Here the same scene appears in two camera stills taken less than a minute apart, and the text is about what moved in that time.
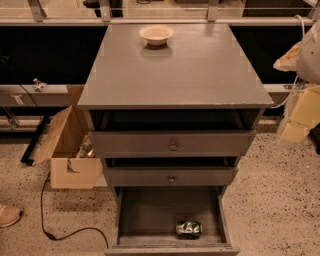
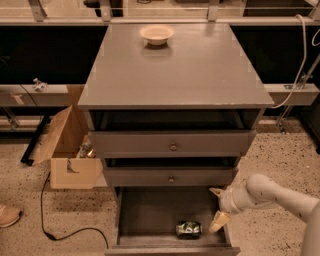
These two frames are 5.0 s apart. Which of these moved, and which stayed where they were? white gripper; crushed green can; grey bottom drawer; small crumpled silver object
Moved: white gripper
Stayed: crushed green can; grey bottom drawer; small crumpled silver object
